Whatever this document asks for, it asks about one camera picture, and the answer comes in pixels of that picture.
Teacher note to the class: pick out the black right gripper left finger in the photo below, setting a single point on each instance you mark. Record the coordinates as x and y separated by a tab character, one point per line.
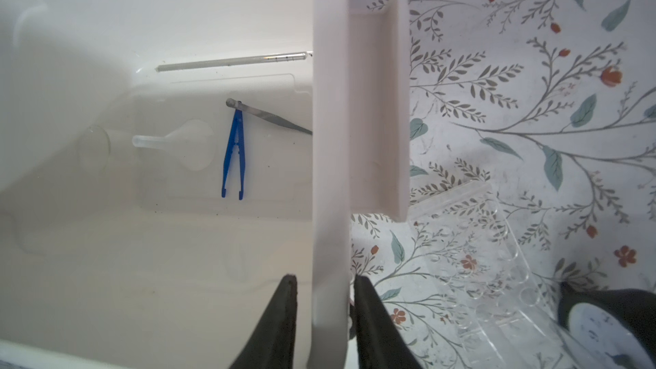
272	343

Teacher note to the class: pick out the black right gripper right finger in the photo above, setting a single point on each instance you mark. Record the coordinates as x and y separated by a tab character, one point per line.
379	343

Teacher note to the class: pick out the white plastic storage bin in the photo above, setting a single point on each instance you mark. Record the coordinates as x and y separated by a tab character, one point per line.
178	177

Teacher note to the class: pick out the metal tweezers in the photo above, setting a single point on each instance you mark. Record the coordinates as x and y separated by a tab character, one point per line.
266	116

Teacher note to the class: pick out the clear glass stirring rod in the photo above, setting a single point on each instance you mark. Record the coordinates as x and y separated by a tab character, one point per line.
236	61

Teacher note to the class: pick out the clear plastic tube rack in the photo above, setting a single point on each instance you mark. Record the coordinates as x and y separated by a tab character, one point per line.
501	315

